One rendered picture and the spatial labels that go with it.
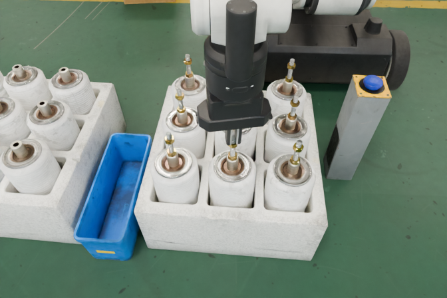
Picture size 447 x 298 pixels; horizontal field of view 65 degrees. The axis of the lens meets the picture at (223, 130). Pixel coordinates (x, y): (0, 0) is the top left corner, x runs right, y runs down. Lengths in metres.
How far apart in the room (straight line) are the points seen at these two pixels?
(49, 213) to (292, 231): 0.51
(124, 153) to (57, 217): 0.28
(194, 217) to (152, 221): 0.09
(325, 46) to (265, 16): 0.72
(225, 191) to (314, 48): 0.60
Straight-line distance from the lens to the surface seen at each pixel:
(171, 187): 0.69
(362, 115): 0.84
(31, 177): 0.81
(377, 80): 0.82
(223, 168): 0.69
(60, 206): 0.82
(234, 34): 0.40
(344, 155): 0.94
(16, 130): 0.94
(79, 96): 0.94
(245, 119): 0.55
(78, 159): 0.87
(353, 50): 1.16
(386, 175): 1.09
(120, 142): 0.99
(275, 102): 0.84
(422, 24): 1.78
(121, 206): 0.97
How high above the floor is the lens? 0.82
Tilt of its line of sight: 48 degrees down
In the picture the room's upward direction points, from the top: straight up
